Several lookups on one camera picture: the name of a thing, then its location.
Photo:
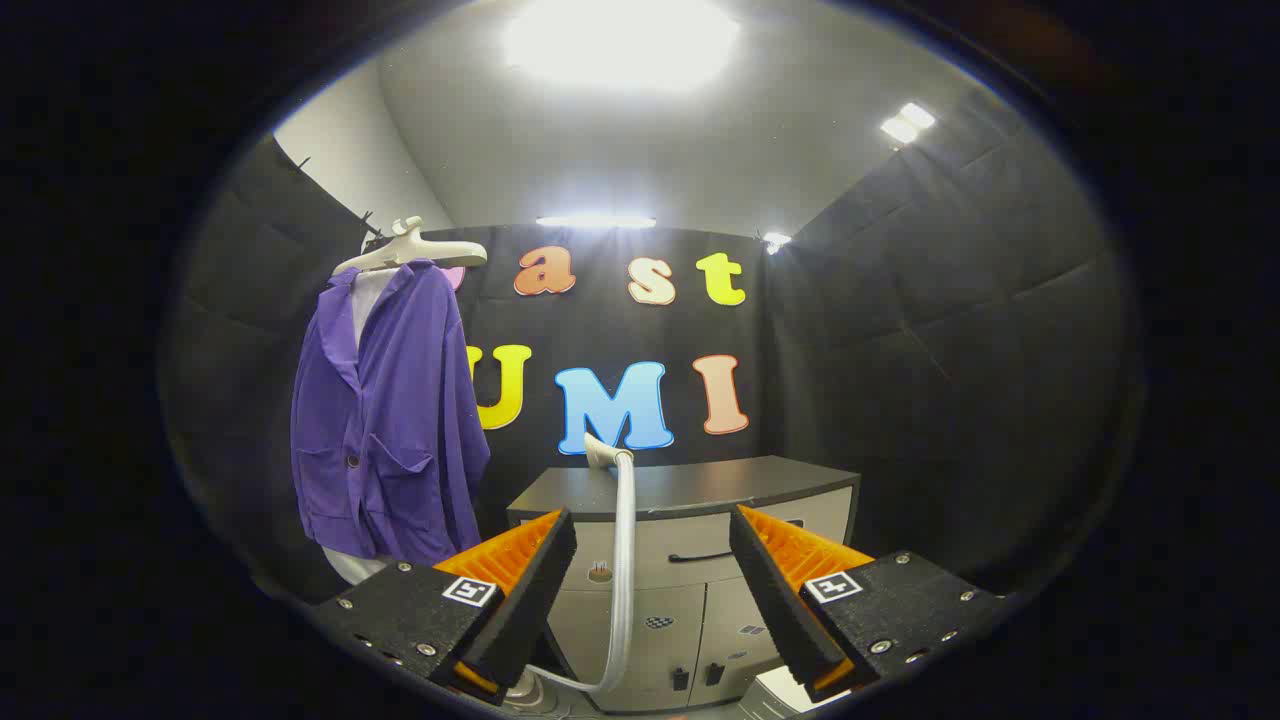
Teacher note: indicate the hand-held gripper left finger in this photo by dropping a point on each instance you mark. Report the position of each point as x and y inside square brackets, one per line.
[535, 590]

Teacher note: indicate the twin square ceiling light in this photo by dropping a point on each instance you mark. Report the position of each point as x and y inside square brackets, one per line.
[905, 122]

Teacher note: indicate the white garment steamer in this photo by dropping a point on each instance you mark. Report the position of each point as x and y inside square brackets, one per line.
[624, 540]

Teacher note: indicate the white clothes hanger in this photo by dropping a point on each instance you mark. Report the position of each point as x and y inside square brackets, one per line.
[420, 250]

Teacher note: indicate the white shirt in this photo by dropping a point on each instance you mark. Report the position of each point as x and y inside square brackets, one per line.
[368, 300]

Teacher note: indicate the small ceiling light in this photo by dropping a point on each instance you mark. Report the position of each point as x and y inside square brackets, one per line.
[776, 240]

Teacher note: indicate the ceiling strip light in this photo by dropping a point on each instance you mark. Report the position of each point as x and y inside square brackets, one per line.
[595, 222]

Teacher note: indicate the large ceiling light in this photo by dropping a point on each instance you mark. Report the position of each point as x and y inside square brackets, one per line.
[620, 40]

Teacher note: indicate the white paper sheet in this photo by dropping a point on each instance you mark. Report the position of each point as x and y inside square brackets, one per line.
[785, 692]

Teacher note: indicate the grey cabinet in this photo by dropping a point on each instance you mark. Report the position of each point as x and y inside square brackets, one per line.
[680, 490]

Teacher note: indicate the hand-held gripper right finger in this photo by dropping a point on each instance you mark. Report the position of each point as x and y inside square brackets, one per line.
[775, 590]

